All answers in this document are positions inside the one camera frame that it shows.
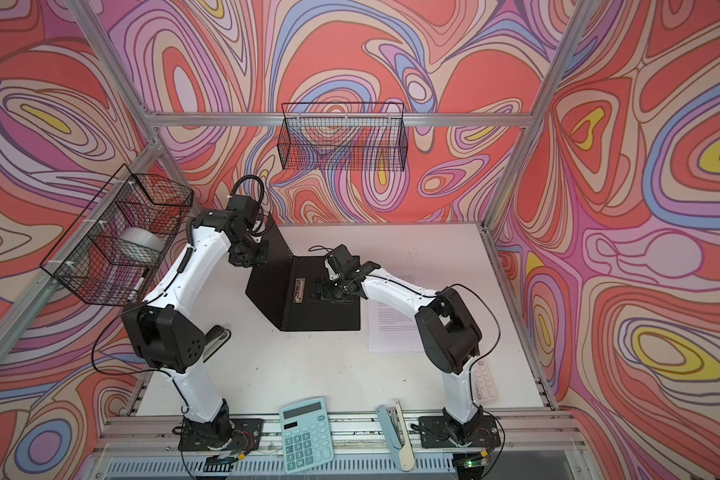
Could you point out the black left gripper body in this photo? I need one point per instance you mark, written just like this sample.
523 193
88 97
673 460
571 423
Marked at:
252 253

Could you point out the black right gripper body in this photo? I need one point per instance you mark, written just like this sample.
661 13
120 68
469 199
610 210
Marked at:
341 279

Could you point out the teal clip folder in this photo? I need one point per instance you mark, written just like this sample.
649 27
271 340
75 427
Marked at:
282 290

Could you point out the white printed paper sheets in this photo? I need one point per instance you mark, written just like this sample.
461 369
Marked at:
390 327

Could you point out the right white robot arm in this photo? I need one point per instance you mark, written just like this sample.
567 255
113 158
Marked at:
449 334

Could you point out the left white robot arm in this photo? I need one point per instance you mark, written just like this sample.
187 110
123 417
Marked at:
161 330

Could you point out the black silver stapler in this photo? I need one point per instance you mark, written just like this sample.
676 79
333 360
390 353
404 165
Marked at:
215 339

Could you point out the black marker pen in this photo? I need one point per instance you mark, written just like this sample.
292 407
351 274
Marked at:
138 291

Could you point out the white tape roll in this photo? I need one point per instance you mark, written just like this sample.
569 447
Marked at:
142 239

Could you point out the light blue stapler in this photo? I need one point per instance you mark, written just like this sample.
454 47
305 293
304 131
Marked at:
395 432

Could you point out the teal calculator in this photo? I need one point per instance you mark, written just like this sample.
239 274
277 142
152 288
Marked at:
306 435

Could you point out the pink white calculator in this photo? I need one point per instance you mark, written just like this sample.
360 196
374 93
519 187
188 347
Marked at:
484 386

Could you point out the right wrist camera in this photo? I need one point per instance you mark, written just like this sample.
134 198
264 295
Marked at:
342 258

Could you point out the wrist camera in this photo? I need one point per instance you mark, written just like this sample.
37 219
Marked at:
342 258
245 207

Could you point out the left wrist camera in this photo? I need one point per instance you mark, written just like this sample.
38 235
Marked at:
245 207

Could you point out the black wire basket back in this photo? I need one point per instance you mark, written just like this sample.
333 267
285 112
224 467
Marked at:
343 136

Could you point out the black wire basket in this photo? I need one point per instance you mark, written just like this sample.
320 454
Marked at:
91 262
343 136

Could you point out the black wire basket left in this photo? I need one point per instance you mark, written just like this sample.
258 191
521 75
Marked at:
91 262

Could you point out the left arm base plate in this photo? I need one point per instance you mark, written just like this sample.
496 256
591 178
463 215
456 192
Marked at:
239 435

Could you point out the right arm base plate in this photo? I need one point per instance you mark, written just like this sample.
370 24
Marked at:
443 431

